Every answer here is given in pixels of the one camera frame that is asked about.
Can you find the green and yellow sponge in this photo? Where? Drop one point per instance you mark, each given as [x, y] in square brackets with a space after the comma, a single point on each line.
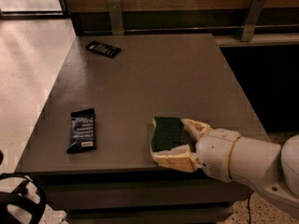
[168, 133]

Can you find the black rxbar chocolate wrapper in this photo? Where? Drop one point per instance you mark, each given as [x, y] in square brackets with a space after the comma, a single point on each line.
[103, 49]

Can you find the metal wall bracket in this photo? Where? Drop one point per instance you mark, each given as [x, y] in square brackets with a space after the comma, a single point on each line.
[115, 14]
[246, 31]

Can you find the blue rxbar wrapper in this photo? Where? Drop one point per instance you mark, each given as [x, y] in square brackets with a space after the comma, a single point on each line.
[82, 135]

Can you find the grey drawer cabinet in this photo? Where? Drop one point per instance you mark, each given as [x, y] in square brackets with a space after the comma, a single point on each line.
[182, 76]

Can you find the right metal wall bracket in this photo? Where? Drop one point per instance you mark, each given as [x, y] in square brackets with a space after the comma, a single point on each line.
[246, 31]

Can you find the left metal wall bracket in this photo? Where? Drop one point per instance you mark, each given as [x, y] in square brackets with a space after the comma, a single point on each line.
[115, 14]

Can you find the black office chair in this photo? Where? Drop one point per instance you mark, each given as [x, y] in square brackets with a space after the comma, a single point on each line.
[18, 197]

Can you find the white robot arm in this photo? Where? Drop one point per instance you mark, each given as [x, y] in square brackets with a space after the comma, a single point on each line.
[271, 170]

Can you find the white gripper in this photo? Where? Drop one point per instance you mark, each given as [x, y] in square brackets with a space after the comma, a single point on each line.
[215, 153]

